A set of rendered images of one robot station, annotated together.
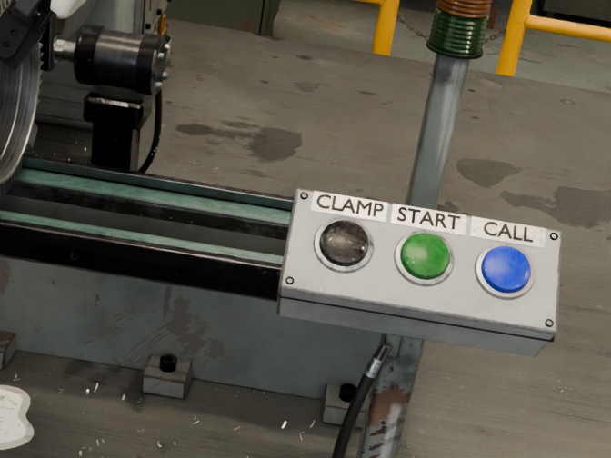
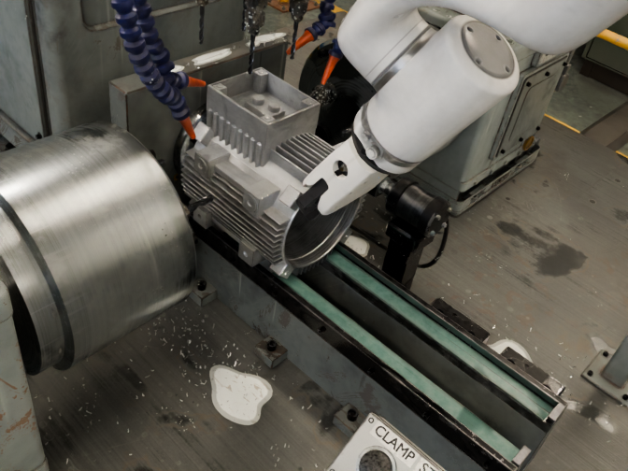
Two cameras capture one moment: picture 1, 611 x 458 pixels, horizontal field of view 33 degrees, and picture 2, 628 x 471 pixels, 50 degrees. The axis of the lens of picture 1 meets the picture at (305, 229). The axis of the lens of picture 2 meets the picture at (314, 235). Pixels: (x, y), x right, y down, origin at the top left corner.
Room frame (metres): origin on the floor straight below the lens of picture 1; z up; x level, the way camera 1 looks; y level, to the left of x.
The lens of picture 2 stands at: (0.24, -0.14, 1.60)
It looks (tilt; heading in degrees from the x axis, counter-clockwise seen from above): 40 degrees down; 36
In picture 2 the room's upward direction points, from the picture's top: 10 degrees clockwise
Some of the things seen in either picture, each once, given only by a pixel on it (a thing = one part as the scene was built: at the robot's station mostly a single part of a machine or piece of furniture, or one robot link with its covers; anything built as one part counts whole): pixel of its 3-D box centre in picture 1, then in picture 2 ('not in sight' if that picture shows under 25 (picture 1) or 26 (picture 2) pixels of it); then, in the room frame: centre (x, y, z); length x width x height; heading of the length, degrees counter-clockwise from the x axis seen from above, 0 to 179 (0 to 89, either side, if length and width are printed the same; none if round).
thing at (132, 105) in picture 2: not in sight; (188, 147); (0.83, 0.57, 0.97); 0.30 x 0.11 x 0.34; 0
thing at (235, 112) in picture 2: not in sight; (262, 117); (0.83, 0.41, 1.11); 0.12 x 0.11 x 0.07; 89
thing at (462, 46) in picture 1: (458, 30); not in sight; (1.13, -0.13, 1.05); 0.06 x 0.06 x 0.04
